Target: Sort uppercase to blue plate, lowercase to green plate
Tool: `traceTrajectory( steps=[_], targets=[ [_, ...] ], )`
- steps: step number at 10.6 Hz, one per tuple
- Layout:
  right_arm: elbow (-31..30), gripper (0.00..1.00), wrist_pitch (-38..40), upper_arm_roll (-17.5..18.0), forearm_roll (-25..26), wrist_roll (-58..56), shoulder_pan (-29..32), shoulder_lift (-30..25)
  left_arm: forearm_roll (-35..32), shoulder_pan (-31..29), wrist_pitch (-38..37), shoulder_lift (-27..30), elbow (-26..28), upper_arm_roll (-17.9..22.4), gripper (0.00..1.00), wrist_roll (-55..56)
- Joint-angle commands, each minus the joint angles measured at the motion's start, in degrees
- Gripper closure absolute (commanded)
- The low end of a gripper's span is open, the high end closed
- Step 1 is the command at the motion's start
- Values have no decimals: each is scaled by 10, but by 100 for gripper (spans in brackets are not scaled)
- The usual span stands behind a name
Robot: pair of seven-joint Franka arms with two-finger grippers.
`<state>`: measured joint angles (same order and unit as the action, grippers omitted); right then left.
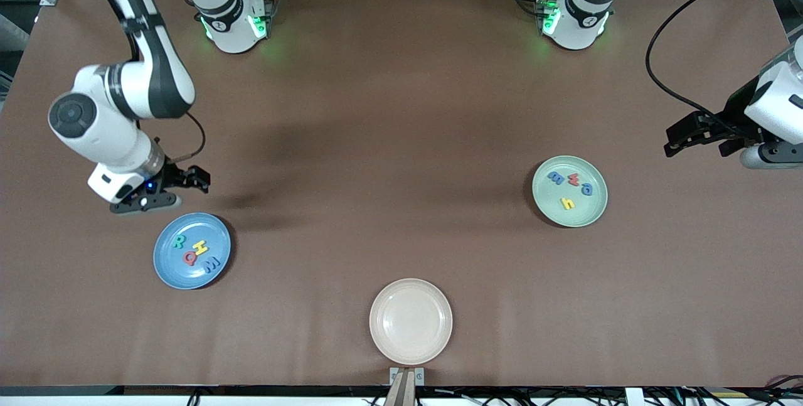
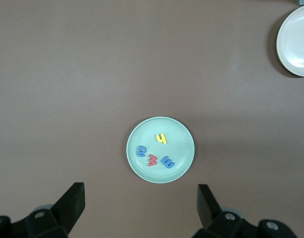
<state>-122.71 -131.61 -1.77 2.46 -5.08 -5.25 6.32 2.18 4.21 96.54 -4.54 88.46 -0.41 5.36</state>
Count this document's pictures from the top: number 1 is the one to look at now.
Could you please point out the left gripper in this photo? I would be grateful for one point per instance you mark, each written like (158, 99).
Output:
(739, 112)

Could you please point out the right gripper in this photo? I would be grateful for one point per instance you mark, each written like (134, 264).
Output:
(174, 176)

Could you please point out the teal foam letter R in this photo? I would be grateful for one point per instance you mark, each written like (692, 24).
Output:
(177, 243)

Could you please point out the red foam letter Q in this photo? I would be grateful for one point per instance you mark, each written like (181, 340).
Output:
(186, 259)

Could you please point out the yellow foam letter H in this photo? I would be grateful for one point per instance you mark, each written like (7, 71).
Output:
(565, 203)
(201, 247)

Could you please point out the blue uppercase foam letter M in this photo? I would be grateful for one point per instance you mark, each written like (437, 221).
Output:
(211, 264)

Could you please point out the blue foam letter a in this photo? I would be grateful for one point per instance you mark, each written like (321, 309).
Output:
(584, 191)

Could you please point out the red foam letter w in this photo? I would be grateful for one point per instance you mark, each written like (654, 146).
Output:
(573, 179)

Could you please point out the blue lowercase foam letter m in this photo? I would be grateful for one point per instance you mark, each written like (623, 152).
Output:
(556, 178)

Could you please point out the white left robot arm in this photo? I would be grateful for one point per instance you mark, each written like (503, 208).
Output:
(580, 17)

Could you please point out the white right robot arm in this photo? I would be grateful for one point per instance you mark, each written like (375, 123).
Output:
(100, 123)

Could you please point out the blue plate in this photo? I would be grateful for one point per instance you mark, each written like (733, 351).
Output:
(188, 277)

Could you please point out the green plate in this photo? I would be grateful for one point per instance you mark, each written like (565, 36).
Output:
(569, 214)

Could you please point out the beige plate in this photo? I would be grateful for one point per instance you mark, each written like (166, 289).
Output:
(411, 321)

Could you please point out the grey base connector box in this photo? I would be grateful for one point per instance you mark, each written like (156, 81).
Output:
(266, 7)
(544, 10)

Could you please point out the brown table cover mat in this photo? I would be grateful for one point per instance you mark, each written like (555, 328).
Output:
(439, 80)

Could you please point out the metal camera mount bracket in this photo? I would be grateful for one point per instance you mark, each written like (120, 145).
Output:
(406, 376)

